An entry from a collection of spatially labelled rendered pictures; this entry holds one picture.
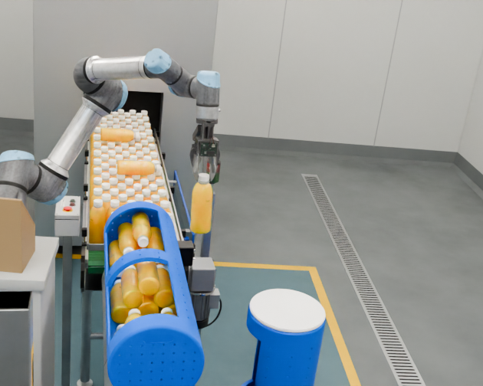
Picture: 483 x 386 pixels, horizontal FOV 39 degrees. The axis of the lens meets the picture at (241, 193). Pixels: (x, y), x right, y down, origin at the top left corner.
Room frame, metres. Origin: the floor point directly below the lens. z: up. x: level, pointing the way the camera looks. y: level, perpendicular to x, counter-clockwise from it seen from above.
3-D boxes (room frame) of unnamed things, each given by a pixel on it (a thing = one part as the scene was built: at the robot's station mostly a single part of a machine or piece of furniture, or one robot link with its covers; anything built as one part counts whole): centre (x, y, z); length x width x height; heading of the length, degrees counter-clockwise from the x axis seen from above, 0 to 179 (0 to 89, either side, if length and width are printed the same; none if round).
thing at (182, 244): (2.61, 0.22, 0.95); 0.10 x 0.07 x 0.10; 104
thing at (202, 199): (2.14, 0.13, 1.40); 0.07 x 0.07 x 0.19
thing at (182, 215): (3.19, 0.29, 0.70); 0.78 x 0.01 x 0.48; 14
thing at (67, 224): (2.65, 0.73, 1.05); 0.20 x 0.10 x 0.10; 14
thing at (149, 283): (2.06, 0.29, 1.16); 0.19 x 0.07 x 0.07; 14
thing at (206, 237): (2.97, 0.14, 0.55); 0.04 x 0.04 x 1.10; 14
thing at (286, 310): (2.13, -0.22, 1.03); 0.28 x 0.28 x 0.01
